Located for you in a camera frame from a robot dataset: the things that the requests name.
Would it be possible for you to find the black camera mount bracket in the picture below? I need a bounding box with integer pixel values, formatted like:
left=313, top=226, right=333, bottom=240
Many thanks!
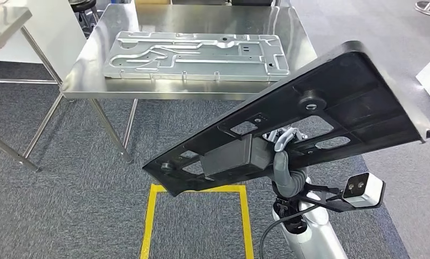
left=300, top=182, right=385, bottom=213

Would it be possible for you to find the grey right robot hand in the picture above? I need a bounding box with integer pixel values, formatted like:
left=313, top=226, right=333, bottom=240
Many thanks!
left=263, top=127, right=309, bottom=198

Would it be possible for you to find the black plastic plate part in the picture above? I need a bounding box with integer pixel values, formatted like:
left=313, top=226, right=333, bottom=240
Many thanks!
left=142, top=40, right=430, bottom=197

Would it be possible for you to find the small stainless steel table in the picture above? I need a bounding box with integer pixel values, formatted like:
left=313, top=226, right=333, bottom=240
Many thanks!
left=0, top=5, right=64, bottom=173

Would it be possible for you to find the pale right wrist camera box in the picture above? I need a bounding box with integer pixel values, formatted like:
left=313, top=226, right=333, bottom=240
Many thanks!
left=342, top=172, right=386, bottom=209

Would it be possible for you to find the stainless steel workbench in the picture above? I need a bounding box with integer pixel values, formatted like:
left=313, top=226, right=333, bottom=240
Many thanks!
left=60, top=3, right=318, bottom=165

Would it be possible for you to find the black stool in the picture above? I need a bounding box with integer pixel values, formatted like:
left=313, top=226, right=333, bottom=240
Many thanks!
left=69, top=0, right=101, bottom=38

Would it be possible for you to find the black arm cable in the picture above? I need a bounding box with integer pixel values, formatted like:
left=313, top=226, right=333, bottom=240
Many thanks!
left=259, top=203, right=321, bottom=259

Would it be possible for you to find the yellow floor tape square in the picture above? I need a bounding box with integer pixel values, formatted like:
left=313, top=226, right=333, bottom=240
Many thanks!
left=139, top=183, right=255, bottom=259

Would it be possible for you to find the stamped silver metal plate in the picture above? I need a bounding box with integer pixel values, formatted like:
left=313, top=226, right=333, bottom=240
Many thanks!
left=103, top=30, right=290, bottom=82

